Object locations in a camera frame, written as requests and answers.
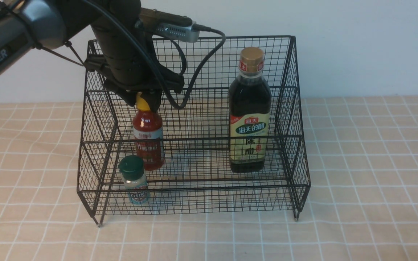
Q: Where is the checkered beige tablecloth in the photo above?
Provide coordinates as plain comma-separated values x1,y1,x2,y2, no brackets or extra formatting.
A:
0,96,418,261

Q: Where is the black wire mesh shelf rack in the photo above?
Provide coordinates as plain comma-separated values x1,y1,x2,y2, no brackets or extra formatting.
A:
77,35,311,226

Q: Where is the small shaker jar green lid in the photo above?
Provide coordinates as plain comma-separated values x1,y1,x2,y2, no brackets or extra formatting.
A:
118,155,149,205

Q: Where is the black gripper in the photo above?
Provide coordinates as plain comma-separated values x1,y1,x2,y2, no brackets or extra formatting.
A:
84,54,185,113

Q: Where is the red sauce bottle yellow cap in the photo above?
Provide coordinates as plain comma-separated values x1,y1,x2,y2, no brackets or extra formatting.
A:
132,92,165,171

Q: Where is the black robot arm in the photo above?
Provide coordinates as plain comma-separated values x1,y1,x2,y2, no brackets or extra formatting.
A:
0,0,185,111

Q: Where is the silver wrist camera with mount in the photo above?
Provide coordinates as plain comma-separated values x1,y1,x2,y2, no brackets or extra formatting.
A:
135,8,200,43

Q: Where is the dark vinegar bottle gold cap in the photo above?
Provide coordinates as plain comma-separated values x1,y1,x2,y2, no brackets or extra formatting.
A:
228,47,271,173

